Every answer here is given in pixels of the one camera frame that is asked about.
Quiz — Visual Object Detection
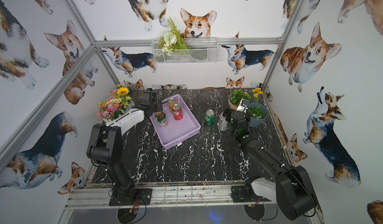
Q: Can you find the tall white energy can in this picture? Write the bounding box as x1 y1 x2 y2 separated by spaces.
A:
155 111 168 127
217 112 228 132

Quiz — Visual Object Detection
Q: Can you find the orange soda can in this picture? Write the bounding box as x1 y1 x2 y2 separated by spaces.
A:
167 97 178 113

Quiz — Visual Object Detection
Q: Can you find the red cola can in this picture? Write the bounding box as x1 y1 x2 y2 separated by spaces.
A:
172 104 183 120

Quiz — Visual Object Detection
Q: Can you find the green soda can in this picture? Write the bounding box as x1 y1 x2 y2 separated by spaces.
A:
204 109 215 127

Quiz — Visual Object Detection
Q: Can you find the lilac perforated plastic basket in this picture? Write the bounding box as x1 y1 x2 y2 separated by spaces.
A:
150 94 201 150

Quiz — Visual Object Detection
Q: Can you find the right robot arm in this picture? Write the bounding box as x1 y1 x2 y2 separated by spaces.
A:
223 109 319 221

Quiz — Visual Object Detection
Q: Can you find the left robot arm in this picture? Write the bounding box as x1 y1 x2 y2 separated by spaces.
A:
87 101 163 203

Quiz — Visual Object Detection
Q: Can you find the peach plastic flower pot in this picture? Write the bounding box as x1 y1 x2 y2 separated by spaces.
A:
228 92 250 110

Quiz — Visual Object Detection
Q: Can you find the yellow artificial flower stem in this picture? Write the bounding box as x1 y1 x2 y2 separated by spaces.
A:
250 87 264 119

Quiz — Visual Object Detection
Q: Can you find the blue-grey plastic flower pot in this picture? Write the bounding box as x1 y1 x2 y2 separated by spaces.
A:
247 102 268 128

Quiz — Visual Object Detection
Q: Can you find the green artificial succulent plant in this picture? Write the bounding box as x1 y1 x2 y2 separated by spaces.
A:
229 89 251 106

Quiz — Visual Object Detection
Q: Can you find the colourful artificial flower bouquet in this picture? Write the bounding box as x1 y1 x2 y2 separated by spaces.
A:
97 84 133 118

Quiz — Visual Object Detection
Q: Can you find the white green flower bunch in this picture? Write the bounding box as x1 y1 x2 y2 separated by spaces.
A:
157 18 190 56

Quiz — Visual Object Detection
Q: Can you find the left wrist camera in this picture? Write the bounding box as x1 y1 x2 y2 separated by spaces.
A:
140 91 156 106

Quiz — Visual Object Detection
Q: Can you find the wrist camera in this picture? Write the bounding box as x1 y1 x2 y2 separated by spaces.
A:
140 91 156 106
236 99 250 112

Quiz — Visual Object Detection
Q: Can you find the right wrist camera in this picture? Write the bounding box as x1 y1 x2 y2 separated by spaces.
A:
236 99 250 112

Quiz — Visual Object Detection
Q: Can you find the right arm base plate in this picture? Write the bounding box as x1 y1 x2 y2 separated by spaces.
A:
231 184 270 203

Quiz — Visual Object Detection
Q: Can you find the white wire wall basket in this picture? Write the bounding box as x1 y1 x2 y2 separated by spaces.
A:
151 38 218 64

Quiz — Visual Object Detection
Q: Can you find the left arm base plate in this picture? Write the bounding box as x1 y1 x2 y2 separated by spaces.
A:
108 188 153 207

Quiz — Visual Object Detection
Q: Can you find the aluminium frame rail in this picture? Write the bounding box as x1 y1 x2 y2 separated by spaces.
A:
64 181 272 210

